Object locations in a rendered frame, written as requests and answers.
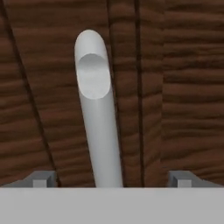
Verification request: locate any white cabinet door handle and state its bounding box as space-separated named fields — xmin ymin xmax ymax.
xmin=73 ymin=29 xmax=124 ymax=188

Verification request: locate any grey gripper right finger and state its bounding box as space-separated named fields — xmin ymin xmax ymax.
xmin=167 ymin=170 xmax=224 ymax=188

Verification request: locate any dark wooden cabinet door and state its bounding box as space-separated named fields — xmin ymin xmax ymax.
xmin=0 ymin=0 xmax=142 ymax=188
xmin=136 ymin=0 xmax=224 ymax=188

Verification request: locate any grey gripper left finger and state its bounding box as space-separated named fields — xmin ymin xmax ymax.
xmin=2 ymin=170 xmax=58 ymax=188

